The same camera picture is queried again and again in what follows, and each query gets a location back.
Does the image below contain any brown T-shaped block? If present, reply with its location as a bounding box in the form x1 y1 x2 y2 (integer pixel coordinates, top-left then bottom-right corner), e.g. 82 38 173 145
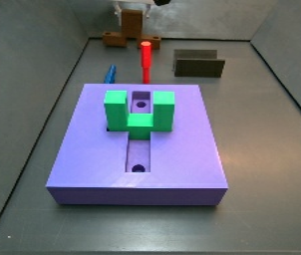
103 9 160 50

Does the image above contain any green U-shaped block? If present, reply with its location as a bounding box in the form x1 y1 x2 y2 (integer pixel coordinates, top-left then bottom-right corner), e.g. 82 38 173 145
104 91 175 140

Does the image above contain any blue hexagonal peg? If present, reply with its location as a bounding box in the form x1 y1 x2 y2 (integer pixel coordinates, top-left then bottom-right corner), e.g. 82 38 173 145
104 65 116 84

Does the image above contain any red hexagonal peg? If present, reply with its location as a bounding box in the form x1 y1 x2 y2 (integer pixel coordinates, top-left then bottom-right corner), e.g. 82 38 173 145
140 41 151 84

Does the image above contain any purple base board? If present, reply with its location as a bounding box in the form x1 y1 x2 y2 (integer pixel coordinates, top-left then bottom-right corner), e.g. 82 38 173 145
46 84 227 205

